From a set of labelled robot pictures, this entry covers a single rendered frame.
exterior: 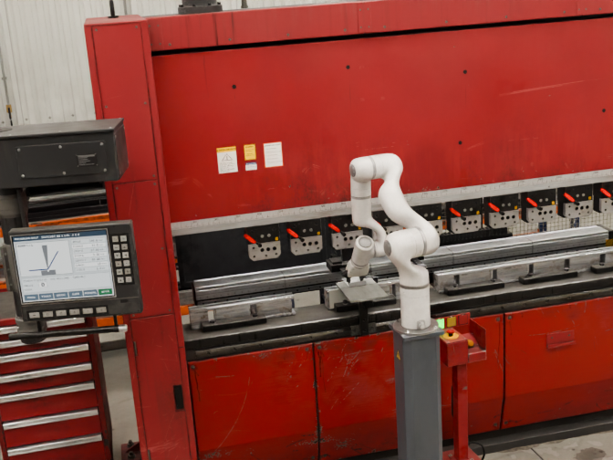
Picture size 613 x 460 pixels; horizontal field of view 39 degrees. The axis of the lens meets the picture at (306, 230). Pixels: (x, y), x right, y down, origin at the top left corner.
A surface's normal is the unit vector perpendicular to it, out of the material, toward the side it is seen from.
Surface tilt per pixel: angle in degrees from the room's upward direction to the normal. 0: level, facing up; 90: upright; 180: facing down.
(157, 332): 90
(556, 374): 90
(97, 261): 90
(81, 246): 90
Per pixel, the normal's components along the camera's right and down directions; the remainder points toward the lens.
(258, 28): 0.22, 0.26
